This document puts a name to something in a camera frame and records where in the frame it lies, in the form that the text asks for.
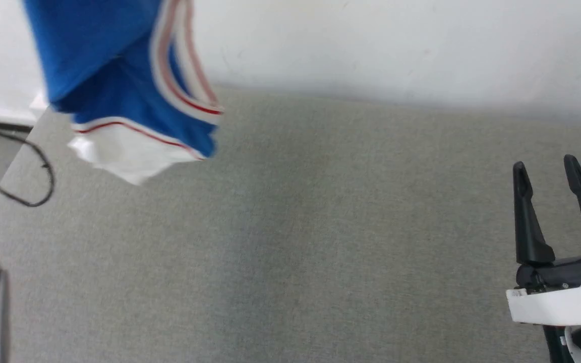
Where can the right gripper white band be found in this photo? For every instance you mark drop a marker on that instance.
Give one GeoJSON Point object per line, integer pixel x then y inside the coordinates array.
{"type": "Point", "coordinates": [568, 300]}

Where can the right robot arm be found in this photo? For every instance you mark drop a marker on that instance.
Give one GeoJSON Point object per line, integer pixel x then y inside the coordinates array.
{"type": "Point", "coordinates": [580, 345]}

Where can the blue shirt with white sleeves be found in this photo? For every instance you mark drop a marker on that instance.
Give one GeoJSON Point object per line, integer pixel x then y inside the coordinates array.
{"type": "Point", "coordinates": [94, 60]}

